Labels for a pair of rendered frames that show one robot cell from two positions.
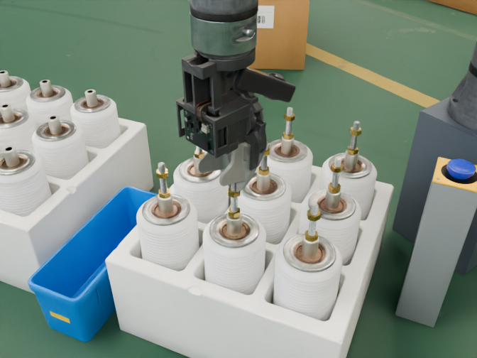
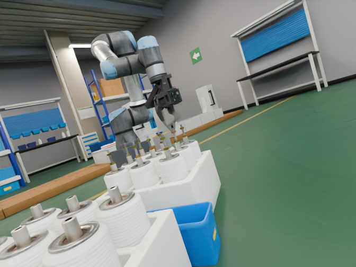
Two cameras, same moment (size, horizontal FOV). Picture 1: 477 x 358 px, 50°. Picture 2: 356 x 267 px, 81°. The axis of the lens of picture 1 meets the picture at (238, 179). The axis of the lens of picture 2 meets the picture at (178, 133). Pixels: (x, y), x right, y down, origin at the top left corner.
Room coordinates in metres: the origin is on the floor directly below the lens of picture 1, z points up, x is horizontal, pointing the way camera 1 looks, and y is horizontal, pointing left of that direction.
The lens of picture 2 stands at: (0.62, 0.84, 0.38)
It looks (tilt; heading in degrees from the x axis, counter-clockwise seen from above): 4 degrees down; 266
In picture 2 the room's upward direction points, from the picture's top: 18 degrees counter-clockwise
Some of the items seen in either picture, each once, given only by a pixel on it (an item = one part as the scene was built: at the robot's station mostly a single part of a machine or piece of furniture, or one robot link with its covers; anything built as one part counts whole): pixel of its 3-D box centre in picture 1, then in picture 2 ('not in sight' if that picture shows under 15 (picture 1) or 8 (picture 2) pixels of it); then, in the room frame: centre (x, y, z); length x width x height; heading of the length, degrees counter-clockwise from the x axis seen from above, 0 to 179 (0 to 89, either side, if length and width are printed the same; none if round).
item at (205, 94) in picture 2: not in sight; (186, 109); (0.03, -3.24, 0.45); 1.51 x 0.57 x 0.74; 38
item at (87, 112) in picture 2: not in sight; (86, 112); (2.68, -6.04, 1.38); 0.49 x 0.01 x 0.35; 38
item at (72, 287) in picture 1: (108, 258); (166, 236); (0.71, 0.25, 0.06); 0.30 x 0.11 x 0.12; 156
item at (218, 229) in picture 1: (234, 230); (179, 149); (0.58, 0.01, 0.25); 0.08 x 0.08 x 0.01
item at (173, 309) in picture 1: (260, 255); (166, 191); (0.69, -0.04, 0.09); 0.39 x 0.39 x 0.18; 66
